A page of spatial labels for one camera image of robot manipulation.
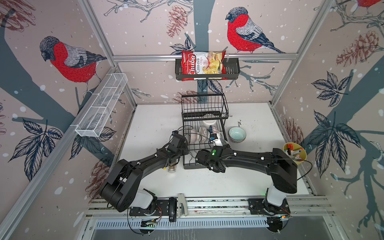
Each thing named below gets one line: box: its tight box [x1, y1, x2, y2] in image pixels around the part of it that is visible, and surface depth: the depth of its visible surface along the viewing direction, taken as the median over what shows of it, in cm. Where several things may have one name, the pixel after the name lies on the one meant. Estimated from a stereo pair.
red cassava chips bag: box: [181, 50, 227, 81], surface depth 90 cm
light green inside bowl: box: [228, 126, 247, 143], surface depth 100 cm
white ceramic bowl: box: [202, 113, 217, 128], surface depth 102 cm
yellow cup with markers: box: [283, 142, 308, 165], surface depth 82 cm
